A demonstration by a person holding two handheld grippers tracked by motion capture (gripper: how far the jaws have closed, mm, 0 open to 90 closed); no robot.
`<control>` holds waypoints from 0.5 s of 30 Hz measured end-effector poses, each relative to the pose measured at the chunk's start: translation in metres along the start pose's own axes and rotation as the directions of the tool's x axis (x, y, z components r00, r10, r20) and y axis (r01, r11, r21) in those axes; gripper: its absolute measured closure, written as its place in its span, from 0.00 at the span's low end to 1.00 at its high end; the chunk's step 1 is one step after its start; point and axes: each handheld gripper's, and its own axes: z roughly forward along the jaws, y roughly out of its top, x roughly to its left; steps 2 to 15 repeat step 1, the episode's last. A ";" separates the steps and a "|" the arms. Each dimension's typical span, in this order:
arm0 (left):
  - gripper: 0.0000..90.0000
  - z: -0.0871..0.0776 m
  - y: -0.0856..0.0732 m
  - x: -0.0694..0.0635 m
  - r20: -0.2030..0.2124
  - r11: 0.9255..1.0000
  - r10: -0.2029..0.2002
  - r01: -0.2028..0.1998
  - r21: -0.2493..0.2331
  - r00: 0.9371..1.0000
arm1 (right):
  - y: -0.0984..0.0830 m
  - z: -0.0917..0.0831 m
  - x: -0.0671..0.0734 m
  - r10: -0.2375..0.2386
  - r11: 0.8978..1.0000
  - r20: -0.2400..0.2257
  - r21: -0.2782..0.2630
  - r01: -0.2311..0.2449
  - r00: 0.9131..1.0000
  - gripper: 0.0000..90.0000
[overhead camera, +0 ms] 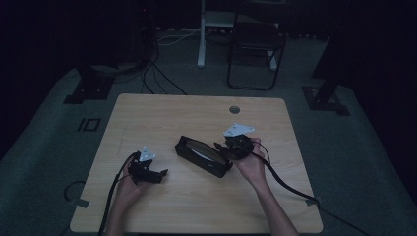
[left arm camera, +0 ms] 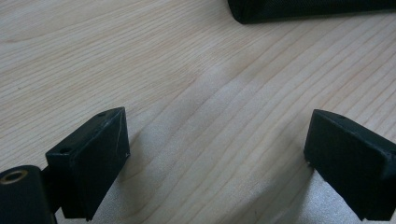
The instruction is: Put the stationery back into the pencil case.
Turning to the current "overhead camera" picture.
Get black cable loop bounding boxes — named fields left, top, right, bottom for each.
left=63, top=179, right=87, bottom=203

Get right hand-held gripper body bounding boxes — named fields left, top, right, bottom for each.
left=222, top=122, right=256, bottom=161

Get white desk frame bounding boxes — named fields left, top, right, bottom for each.
left=196, top=0, right=279, bottom=72

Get grey tape piece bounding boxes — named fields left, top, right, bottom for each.
left=306, top=196, right=325, bottom=207
left=68, top=197, right=90, bottom=209

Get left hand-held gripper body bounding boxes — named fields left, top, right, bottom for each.
left=127, top=146, right=157, bottom=185

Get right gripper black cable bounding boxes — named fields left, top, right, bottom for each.
left=252, top=140, right=372, bottom=236

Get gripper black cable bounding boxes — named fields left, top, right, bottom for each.
left=252, top=140, right=372, bottom=236
left=97, top=150, right=140, bottom=236

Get black folding chair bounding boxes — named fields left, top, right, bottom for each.
left=226, top=13, right=288, bottom=92

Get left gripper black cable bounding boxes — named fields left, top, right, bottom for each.
left=97, top=150, right=140, bottom=236

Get white floor cable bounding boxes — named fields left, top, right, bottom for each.
left=156, top=28, right=202, bottom=46

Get person's right hand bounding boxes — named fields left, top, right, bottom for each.
left=232, top=137, right=268, bottom=189

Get black stand with base plate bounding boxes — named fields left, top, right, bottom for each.
left=301, top=0, right=351, bottom=117
left=63, top=64, right=116, bottom=105

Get person's left hand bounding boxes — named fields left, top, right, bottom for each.
left=115, top=154, right=150, bottom=203

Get black floor cables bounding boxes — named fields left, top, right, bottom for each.
left=111, top=48, right=189, bottom=96

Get black pencil case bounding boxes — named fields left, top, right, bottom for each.
left=174, top=135, right=234, bottom=179

